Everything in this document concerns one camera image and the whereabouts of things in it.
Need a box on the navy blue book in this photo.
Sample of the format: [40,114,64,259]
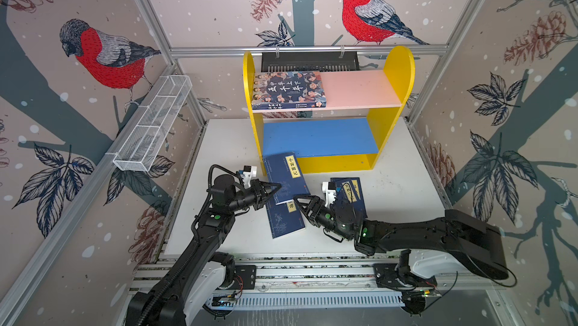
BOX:
[331,177,362,194]
[342,184,367,219]
[264,152,309,205]
[266,199,305,239]

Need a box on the black round connector underneath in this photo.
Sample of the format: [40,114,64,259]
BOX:
[401,291,427,316]

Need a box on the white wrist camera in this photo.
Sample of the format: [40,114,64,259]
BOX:
[322,182,337,207]
[238,166,257,188]

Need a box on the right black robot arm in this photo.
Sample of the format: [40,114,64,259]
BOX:
[294,195,509,281]

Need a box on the small green circuit board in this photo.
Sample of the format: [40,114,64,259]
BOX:
[211,294,237,308]

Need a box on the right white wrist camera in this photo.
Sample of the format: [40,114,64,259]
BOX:
[322,182,337,207]

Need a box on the yellow shelf with coloured boards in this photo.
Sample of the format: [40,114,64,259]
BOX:
[248,46,415,173]

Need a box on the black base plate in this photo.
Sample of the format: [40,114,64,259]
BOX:
[226,265,257,291]
[373,264,437,291]

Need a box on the illustrated colourful cover book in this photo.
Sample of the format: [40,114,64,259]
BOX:
[250,71,327,111]

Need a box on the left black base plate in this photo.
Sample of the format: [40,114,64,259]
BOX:
[226,265,257,291]

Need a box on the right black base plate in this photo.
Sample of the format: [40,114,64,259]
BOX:
[373,264,437,291]

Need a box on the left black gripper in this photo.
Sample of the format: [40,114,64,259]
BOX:
[227,180,281,214]

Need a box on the aluminium mounting rail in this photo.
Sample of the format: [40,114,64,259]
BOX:
[128,255,503,294]

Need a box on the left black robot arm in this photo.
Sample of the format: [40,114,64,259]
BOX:
[125,164,282,325]

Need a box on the white wire mesh basket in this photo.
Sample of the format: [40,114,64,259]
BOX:
[113,75,192,172]

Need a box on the black slotted vent panel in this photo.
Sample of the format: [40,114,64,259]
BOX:
[261,51,360,73]

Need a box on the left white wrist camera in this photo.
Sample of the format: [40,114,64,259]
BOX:
[238,166,257,188]

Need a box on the right thin black cable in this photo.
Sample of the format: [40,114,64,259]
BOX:
[421,253,519,313]

